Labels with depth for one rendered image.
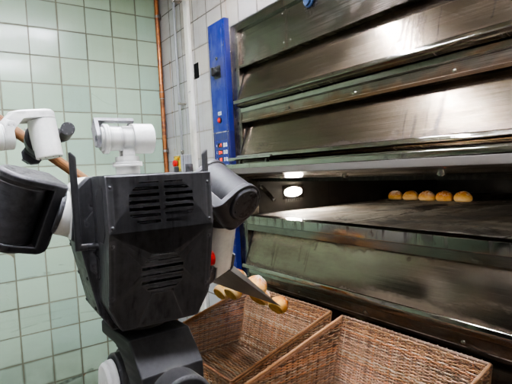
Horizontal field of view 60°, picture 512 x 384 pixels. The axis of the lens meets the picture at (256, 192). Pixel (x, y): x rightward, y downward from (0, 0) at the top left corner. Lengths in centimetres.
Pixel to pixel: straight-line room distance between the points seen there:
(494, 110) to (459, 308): 56
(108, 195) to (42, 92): 202
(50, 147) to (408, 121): 102
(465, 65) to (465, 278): 60
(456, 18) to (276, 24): 85
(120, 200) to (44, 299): 204
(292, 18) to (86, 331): 207
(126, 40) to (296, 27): 136
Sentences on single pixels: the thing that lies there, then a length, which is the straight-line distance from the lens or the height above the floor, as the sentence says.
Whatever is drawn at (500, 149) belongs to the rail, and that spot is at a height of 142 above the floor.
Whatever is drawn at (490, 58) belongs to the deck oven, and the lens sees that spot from 135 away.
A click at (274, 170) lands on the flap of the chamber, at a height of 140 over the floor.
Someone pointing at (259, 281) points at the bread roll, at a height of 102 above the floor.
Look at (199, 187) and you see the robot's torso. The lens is 84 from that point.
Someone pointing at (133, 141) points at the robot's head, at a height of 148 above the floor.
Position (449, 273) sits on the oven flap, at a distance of 145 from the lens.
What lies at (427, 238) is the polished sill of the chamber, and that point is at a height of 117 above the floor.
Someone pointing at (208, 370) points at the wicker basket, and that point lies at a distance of 165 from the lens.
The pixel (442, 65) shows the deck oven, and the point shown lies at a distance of 142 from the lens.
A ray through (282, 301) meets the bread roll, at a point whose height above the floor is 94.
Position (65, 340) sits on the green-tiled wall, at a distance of 288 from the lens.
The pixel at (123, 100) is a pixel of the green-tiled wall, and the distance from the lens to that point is 288.
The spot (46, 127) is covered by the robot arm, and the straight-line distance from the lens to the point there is 122.
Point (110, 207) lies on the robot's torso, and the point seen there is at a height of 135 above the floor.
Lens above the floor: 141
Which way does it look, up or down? 3 degrees down
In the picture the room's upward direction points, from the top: 3 degrees counter-clockwise
